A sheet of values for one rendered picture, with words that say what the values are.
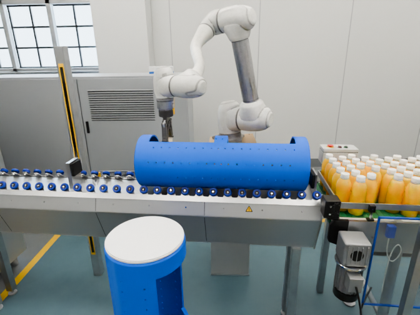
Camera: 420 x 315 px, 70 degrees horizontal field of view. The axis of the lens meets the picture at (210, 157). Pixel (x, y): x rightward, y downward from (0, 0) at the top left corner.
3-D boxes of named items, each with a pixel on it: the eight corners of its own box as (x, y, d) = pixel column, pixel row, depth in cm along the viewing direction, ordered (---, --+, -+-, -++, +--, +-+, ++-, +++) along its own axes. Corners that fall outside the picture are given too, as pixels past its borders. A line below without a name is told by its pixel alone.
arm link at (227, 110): (226, 128, 222) (224, 99, 215) (248, 129, 211) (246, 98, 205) (214, 134, 210) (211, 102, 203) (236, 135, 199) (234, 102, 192)
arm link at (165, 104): (175, 96, 157) (176, 107, 159) (158, 96, 158) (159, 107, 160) (171, 99, 148) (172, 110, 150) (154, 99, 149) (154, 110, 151)
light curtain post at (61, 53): (97, 270, 242) (58, 46, 185) (104, 270, 241) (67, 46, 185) (93, 275, 236) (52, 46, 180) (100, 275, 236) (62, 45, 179)
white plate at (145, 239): (97, 266, 92) (98, 269, 92) (187, 255, 96) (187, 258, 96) (110, 219, 117) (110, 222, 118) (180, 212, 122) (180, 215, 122)
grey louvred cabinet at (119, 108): (31, 189, 390) (4, 74, 342) (195, 189, 382) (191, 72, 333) (2, 209, 339) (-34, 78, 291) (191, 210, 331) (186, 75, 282)
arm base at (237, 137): (215, 137, 224) (214, 129, 223) (244, 135, 219) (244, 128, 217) (209, 143, 208) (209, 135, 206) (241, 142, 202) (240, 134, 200)
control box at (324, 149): (317, 159, 190) (319, 143, 186) (350, 159, 188) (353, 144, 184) (322, 164, 181) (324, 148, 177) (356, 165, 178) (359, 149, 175)
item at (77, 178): (79, 181, 180) (74, 157, 175) (85, 181, 180) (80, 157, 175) (69, 188, 171) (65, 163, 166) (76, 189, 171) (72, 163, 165)
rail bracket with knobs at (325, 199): (319, 211, 148) (320, 192, 145) (334, 211, 148) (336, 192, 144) (324, 222, 139) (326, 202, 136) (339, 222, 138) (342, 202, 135)
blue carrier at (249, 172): (152, 175, 184) (148, 129, 175) (297, 179, 174) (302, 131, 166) (135, 194, 157) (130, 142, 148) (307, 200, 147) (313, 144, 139)
